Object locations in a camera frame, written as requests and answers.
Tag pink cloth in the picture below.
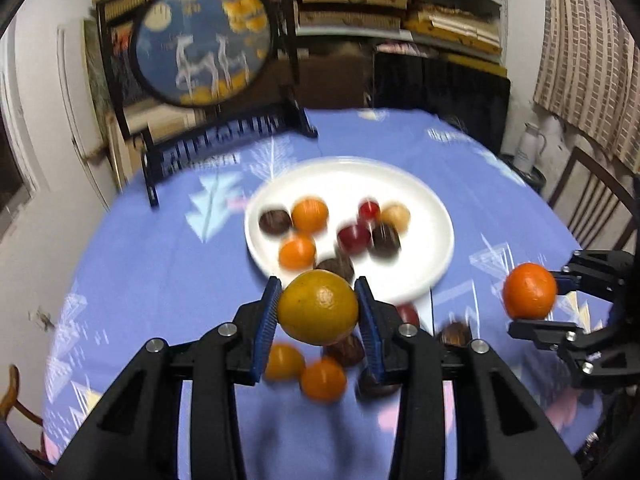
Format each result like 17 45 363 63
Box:
375 42 426 58

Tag dark red tomato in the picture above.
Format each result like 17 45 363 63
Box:
336 222 373 254

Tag black flat panel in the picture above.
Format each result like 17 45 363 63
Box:
372 52 511 153

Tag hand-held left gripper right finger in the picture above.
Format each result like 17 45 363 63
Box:
354 276 583 480

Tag window with white frame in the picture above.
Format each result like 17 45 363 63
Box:
0 75 41 243

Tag white metal shelf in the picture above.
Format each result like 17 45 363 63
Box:
290 0 506 68

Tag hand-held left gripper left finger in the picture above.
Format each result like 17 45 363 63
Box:
55 276 283 480

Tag round deer embroidery black stand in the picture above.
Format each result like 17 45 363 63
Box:
95 0 319 209

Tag beige checkered curtain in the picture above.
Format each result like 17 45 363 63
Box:
532 0 640 171

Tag stack of yellow boxes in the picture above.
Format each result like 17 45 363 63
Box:
405 2 503 56

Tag brown board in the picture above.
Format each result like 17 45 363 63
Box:
295 55 375 109

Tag white round plate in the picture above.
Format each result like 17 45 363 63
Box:
244 156 456 306

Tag large yellow orange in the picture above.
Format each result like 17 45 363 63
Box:
277 269 360 346

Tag brown wooden chair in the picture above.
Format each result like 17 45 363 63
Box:
0 365 46 456
547 146 640 261

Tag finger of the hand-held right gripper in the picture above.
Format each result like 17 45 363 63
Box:
507 319 601 356
550 250 633 301

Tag white jug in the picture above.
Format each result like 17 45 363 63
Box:
514 122 543 173

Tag black round side table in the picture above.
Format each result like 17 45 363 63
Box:
502 152 547 193

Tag yellow cherry tomato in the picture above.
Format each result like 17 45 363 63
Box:
380 203 412 233
264 344 306 381

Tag brown water chestnut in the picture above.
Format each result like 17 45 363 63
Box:
315 256 356 283
356 367 403 398
325 335 366 367
439 322 473 352
258 208 293 235
370 223 402 260

